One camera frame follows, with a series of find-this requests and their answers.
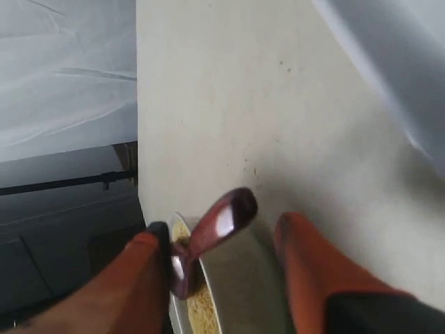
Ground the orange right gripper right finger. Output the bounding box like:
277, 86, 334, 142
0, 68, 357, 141
274, 212, 444, 333

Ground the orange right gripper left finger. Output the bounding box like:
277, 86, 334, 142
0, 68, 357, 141
13, 222, 170, 333

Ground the dark red wooden spoon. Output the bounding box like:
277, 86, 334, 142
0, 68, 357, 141
170, 187, 258, 300

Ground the white ceramic bowl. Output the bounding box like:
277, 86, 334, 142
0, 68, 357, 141
166, 211, 289, 334

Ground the black metal rod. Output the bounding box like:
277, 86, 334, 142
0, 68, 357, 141
1, 169, 138, 196

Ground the grey-blue backdrop cloth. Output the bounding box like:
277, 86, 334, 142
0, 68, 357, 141
0, 0, 445, 172

